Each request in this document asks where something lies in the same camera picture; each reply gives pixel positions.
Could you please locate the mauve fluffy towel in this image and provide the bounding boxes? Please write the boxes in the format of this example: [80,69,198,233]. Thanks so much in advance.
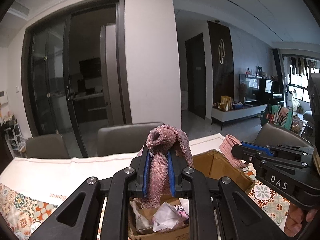
[139,125,194,209]

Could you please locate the grey dining chair far left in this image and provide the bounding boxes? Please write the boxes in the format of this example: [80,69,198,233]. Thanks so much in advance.
[25,134,69,159]

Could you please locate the brown cardboard box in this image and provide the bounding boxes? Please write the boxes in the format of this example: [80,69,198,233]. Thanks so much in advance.
[127,149,256,240]

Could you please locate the white packets inside box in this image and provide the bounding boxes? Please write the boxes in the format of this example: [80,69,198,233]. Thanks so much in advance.
[129,198,189,235]

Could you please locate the grey dining chair far middle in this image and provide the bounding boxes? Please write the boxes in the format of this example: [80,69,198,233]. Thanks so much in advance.
[97,122,164,157]

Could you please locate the small white shoe rack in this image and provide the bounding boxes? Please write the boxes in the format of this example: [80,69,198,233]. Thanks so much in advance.
[1,115,26,158]

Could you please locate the white low tv cabinet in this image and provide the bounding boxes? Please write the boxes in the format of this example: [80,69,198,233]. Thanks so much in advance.
[211,105,267,130]

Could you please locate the white intercom wall panel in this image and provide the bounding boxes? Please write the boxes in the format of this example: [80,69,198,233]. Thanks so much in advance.
[0,90,8,106]

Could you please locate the grey dining chair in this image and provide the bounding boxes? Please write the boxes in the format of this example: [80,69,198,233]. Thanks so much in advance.
[25,134,69,159]
[254,123,313,147]
[97,122,164,157]

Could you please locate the colourful clothes on rack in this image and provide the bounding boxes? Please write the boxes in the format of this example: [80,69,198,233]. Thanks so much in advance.
[260,103,293,130]

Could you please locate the gold wall ornament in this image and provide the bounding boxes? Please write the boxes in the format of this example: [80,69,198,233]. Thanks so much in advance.
[218,39,225,64]

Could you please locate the right human hand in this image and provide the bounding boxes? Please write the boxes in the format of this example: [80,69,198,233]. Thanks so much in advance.
[284,203,318,237]

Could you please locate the pink fluffy soft item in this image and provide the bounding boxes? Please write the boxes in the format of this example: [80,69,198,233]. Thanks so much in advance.
[218,134,250,170]

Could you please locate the grey dining chair right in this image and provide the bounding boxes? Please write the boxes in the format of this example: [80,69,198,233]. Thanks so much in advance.
[254,123,313,147]

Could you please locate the patterned tile table runner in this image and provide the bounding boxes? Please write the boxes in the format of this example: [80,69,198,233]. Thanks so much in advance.
[1,184,57,239]

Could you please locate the dark glass sliding door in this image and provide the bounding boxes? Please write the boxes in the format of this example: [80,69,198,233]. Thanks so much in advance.
[21,0,132,158]

